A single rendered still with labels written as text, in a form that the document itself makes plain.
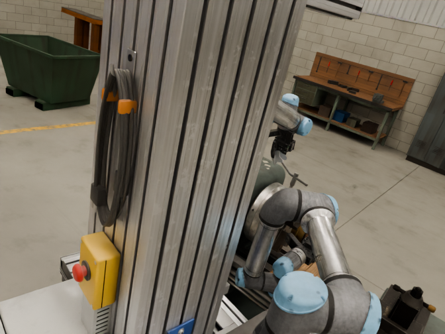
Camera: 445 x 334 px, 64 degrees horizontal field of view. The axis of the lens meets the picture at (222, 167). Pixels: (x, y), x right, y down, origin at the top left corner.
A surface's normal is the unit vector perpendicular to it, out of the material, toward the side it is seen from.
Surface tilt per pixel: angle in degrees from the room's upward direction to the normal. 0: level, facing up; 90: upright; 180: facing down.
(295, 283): 8
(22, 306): 0
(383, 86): 90
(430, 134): 90
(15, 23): 90
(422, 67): 90
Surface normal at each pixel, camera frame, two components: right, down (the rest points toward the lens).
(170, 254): 0.63, 0.44
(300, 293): 0.08, -0.91
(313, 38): -0.65, 0.18
